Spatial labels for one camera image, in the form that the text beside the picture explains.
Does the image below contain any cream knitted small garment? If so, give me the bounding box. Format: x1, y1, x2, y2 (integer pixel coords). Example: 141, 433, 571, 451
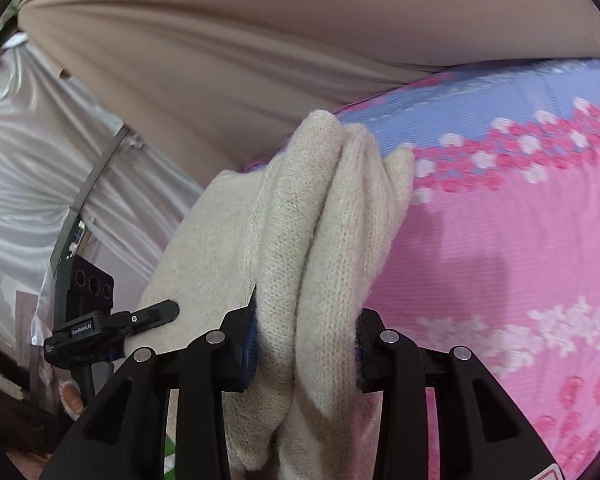
125, 110, 415, 479

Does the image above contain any person's left hand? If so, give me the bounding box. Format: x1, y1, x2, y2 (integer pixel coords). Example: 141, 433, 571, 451
58, 379, 85, 420

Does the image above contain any pink floral bed sheet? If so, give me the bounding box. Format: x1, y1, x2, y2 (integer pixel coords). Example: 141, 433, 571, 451
338, 58, 600, 479

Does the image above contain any beige curtain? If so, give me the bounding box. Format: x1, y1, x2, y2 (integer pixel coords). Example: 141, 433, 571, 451
19, 0, 600, 184

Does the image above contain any white satin curtain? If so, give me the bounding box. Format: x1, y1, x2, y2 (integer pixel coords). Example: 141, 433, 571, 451
0, 34, 202, 348

